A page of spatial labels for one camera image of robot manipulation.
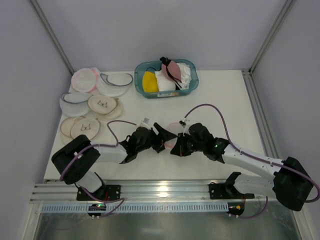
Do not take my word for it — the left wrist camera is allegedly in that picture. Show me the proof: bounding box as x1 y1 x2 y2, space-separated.
141 117 150 125

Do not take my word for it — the teal plastic basket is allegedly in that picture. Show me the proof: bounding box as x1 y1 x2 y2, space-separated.
134 59 199 99

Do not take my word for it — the beige laundry bag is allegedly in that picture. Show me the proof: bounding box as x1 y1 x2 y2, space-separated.
87 94 124 121
59 116 101 145

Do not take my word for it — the pink-trimmed laundry bag stack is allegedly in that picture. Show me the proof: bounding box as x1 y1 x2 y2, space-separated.
71 67 100 93

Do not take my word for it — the left aluminium corner post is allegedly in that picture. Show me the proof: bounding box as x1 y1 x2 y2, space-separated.
28 0 75 75

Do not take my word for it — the pink-trimmed mesh laundry bag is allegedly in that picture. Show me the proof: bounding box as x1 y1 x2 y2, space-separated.
164 122 184 150

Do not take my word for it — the beige laundry bag lower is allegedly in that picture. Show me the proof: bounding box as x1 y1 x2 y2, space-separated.
59 116 101 145

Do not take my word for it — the white lace bra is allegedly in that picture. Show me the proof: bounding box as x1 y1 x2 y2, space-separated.
177 62 192 90

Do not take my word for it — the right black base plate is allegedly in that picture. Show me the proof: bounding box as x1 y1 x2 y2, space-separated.
208 182 255 200

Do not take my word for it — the right aluminium side rail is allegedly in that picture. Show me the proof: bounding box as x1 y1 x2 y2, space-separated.
241 69 281 172

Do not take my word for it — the grey-trimmed open laundry bag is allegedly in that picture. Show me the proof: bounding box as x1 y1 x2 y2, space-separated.
96 72 134 98

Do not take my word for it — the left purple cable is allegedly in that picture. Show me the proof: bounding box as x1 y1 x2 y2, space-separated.
59 120 141 218

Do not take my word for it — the grey-trimmed folded laundry bag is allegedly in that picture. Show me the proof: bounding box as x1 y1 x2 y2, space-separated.
59 92 92 117

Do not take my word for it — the yellow bra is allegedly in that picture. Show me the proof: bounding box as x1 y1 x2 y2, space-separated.
142 71 159 93

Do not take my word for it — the pink and black bra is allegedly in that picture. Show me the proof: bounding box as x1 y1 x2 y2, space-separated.
159 56 182 83

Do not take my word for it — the aluminium corner post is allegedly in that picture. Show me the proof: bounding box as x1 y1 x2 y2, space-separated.
248 0 296 75
28 0 75 75

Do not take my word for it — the right aluminium corner post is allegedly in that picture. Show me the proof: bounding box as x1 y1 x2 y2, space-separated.
248 0 296 75

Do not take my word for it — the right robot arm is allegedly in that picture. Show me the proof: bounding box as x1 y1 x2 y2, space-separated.
170 123 314 212

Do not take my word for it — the aluminium front rail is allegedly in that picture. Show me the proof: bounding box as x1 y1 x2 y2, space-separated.
30 180 264 203

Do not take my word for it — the beige laundry bag upper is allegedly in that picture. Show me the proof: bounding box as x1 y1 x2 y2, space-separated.
87 94 124 121

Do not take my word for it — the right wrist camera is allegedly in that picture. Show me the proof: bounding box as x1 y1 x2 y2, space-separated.
179 118 190 128

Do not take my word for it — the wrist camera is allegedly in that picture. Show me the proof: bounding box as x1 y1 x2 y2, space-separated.
179 118 190 128
141 117 150 125

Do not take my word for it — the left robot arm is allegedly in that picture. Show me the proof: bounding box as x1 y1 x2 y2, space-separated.
51 123 177 193

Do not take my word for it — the slotted cable duct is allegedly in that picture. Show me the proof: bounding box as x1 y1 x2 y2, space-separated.
40 202 229 214

